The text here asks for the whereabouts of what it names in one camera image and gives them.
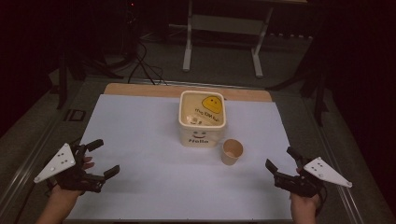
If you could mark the brown paper cup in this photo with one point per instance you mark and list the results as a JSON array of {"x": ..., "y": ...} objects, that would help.
[{"x": 232, "y": 152}]

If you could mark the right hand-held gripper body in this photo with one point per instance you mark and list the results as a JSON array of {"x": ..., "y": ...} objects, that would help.
[{"x": 323, "y": 171}]

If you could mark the person's right hand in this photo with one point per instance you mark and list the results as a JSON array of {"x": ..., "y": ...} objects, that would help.
[{"x": 305, "y": 202}]

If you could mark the cream square bin smiley lid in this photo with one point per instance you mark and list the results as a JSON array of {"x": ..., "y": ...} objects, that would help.
[{"x": 202, "y": 113}]

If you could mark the person's left hand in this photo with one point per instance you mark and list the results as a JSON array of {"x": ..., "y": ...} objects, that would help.
[{"x": 65, "y": 195}]

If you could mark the white table mat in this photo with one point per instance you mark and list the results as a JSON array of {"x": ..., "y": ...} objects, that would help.
[{"x": 149, "y": 140}]

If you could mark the white metal stand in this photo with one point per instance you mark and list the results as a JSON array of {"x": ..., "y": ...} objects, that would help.
[{"x": 187, "y": 46}]

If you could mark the black tripod stand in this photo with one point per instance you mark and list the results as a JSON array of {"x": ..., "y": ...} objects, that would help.
[{"x": 320, "y": 99}]

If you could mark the black floor plate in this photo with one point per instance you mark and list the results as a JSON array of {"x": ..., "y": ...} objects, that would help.
[{"x": 74, "y": 115}]

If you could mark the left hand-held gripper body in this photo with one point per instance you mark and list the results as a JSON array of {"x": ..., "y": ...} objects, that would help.
[{"x": 59, "y": 163}]

